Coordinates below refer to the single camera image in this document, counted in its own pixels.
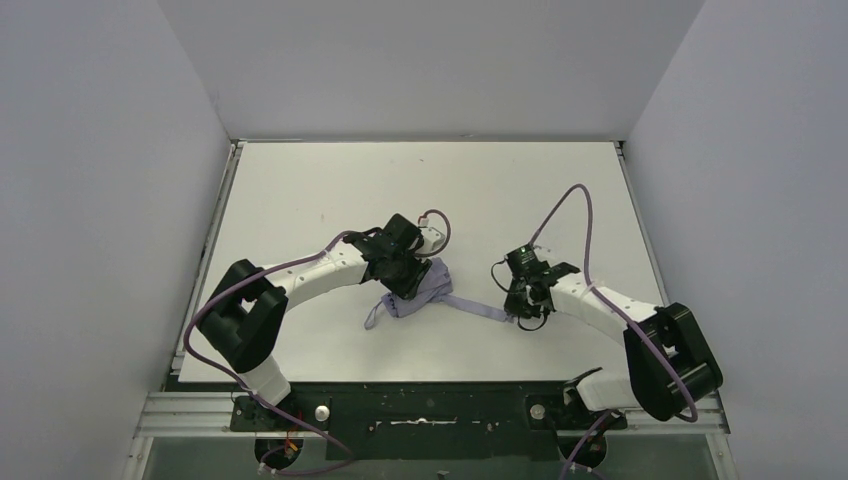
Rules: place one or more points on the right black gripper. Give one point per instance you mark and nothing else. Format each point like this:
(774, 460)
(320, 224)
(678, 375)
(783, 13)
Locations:
(520, 301)

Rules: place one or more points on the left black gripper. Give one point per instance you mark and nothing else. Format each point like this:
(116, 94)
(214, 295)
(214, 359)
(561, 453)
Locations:
(411, 279)

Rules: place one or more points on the black and lavender folding umbrella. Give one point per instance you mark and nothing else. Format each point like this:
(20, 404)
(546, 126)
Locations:
(436, 287)

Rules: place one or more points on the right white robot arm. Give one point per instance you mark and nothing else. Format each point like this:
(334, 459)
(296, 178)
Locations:
(669, 362)

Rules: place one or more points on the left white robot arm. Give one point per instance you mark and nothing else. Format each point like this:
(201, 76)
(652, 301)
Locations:
(244, 315)

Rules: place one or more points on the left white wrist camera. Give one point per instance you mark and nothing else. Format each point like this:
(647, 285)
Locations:
(432, 241)

